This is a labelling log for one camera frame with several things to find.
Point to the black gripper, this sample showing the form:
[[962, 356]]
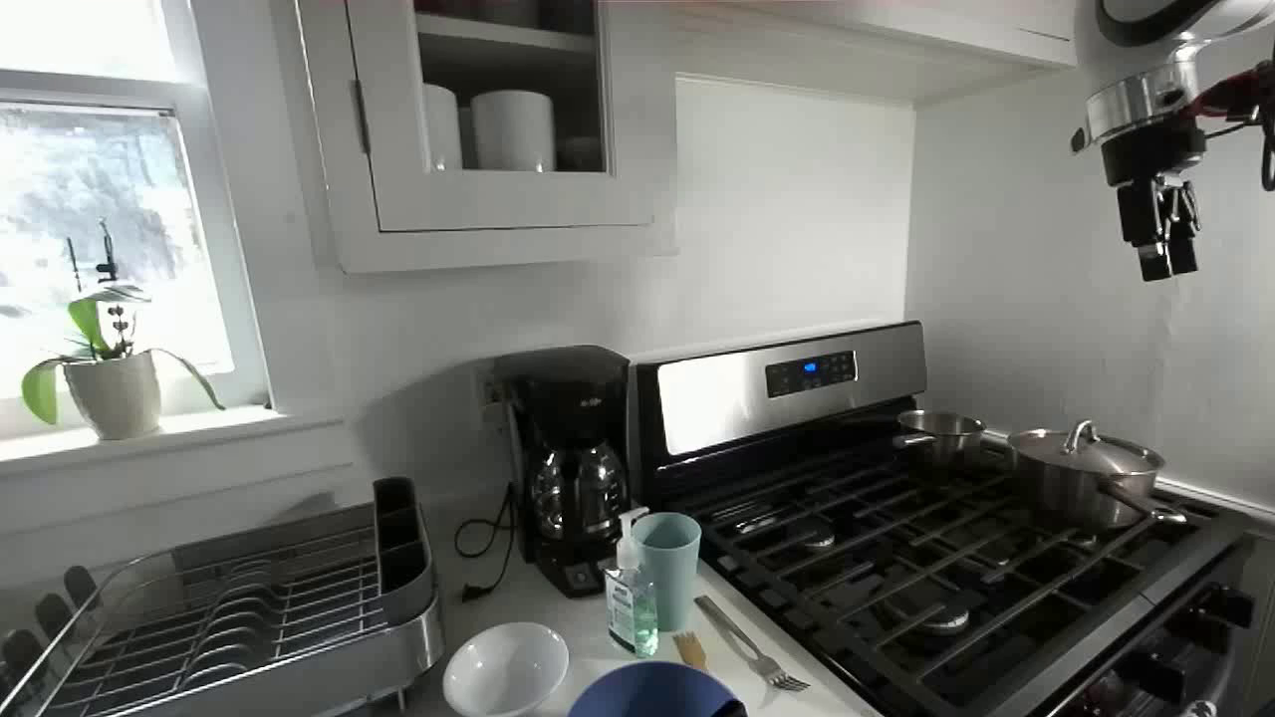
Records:
[[1153, 193]]

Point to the steel pot lid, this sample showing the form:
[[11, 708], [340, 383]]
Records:
[[1085, 448]]

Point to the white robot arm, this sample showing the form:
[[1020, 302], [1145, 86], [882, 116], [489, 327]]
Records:
[[1145, 113]]

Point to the blue bowl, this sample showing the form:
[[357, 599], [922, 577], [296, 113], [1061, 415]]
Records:
[[655, 690]]

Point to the white bowl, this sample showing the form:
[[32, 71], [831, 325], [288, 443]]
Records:
[[507, 670]]

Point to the large steel saucepan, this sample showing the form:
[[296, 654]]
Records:
[[1088, 501]]

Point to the small steel pot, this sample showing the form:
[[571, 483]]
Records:
[[939, 436]]

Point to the stainless gas stove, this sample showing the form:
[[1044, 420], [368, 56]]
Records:
[[924, 577]]

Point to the teal plastic cup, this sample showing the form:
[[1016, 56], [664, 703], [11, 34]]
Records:
[[671, 550]]

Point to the metal tongs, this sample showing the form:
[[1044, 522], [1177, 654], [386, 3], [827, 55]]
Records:
[[750, 653]]

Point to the black coffee maker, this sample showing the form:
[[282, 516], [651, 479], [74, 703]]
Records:
[[571, 479]]

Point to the clear soap bottle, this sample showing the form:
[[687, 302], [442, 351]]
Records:
[[631, 594]]

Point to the metal dish rack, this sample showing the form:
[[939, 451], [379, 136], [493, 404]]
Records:
[[296, 621]]

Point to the potted plant white pot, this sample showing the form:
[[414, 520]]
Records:
[[110, 378]]

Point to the white wall cabinet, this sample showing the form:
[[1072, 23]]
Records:
[[393, 88]]

